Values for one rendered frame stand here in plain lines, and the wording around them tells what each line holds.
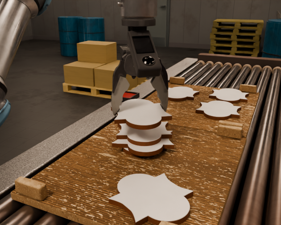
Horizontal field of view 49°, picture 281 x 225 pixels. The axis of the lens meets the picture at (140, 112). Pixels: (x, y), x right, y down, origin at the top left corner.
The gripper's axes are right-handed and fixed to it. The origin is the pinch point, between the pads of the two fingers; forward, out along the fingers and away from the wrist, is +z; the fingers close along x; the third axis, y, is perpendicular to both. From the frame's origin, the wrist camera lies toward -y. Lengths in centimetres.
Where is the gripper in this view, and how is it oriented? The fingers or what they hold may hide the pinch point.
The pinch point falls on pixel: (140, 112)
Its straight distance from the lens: 68.7
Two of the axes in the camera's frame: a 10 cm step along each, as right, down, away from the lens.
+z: 0.0, 9.4, 3.5
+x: -9.8, 0.6, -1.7
